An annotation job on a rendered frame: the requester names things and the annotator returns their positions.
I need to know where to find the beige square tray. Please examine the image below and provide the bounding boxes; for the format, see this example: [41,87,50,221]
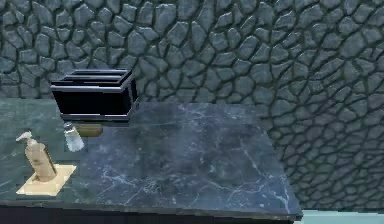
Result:
[15,163,78,197]

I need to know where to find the white salt shaker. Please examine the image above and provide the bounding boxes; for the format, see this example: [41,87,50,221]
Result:
[63,121,86,153]

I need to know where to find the brown oval object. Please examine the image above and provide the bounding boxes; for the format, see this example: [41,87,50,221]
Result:
[74,123,104,138]

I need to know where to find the black toaster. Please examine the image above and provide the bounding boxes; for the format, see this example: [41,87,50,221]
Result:
[49,68,140,123]

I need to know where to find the dark marble kitchen counter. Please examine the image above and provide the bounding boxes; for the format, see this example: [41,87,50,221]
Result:
[0,97,304,224]

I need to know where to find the beige soap dispenser bottle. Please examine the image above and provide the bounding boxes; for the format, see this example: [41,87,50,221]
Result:
[15,130,58,183]

